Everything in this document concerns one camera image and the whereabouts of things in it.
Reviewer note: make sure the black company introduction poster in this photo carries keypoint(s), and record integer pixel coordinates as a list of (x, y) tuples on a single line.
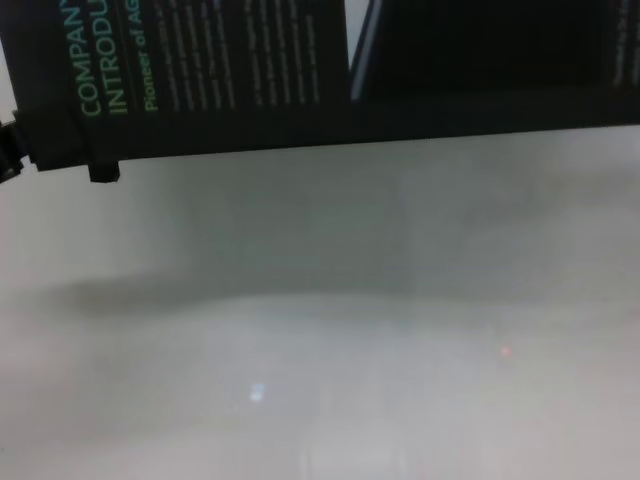
[(450, 100)]

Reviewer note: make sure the short black tape strip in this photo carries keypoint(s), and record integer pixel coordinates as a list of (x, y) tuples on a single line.
[(105, 172)]

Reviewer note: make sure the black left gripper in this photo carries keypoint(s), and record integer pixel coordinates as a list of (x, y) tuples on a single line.
[(10, 150)]

